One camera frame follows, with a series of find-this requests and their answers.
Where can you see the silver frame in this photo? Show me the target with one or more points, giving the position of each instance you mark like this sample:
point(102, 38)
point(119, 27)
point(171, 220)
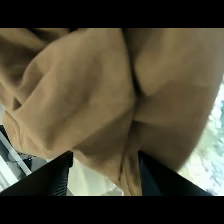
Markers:
point(13, 156)

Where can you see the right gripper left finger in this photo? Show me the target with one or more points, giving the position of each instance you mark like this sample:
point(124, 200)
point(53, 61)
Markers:
point(46, 181)

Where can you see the brown garment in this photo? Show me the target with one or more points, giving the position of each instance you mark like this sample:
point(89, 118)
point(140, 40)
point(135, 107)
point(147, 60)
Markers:
point(100, 93)

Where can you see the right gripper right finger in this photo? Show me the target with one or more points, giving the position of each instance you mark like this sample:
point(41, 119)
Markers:
point(163, 181)

